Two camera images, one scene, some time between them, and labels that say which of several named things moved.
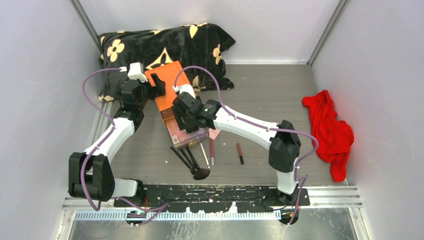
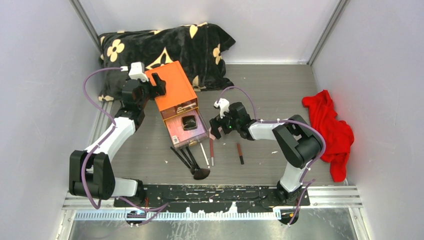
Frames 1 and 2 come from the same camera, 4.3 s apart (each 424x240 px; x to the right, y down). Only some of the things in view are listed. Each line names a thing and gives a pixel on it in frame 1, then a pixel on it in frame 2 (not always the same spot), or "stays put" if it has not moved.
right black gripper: x=178 y=116 → x=217 y=122
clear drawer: x=181 y=138 stays put
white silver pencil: x=205 y=155 stays put
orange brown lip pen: x=240 y=154 stays put
